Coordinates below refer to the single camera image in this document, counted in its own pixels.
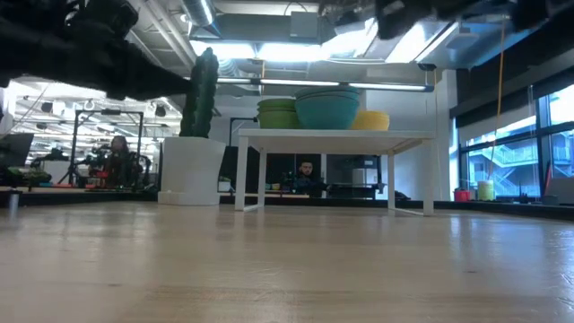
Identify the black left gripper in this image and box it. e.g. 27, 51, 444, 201
0, 0, 194, 101

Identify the tall green cactus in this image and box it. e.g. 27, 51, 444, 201
179, 47, 220, 138

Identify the long ceiling light fixture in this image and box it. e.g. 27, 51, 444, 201
214, 74, 435, 93

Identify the person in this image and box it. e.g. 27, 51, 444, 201
290, 160, 333, 198
96, 135, 144, 189

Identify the black bent metal tube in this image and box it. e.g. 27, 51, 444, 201
229, 117, 260, 147

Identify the white hexagonal plant pot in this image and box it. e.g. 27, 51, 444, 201
157, 136, 227, 207

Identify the grey ceiling box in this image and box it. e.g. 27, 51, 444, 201
290, 11, 322, 39

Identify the white perforated shelf rack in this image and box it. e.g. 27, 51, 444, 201
234, 128, 436, 217

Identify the dark monitor screen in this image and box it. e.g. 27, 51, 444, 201
0, 132, 36, 170

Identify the grey appliance box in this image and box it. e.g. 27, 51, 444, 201
352, 168, 382, 188

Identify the black low desk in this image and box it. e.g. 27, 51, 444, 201
326, 181, 387, 199

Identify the yellow-green cup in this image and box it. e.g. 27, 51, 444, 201
476, 179, 496, 202

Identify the grey laptop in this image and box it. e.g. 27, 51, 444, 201
541, 176, 574, 206

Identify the silver round air duct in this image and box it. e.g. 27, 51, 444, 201
181, 0, 216, 27

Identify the grey metal post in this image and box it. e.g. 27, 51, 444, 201
6, 188, 22, 215

